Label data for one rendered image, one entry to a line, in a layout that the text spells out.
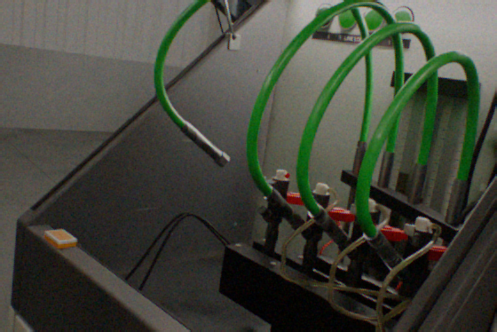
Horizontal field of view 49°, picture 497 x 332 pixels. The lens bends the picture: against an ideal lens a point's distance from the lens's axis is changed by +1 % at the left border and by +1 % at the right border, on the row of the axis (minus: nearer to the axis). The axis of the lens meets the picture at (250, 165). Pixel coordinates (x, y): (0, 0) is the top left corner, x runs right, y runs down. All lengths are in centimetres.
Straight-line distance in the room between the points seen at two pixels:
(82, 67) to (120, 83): 54
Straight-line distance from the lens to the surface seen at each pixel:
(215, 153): 87
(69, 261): 85
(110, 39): 763
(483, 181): 97
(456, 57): 67
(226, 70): 114
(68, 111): 753
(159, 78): 83
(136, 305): 72
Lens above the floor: 127
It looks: 11 degrees down
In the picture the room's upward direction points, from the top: 9 degrees clockwise
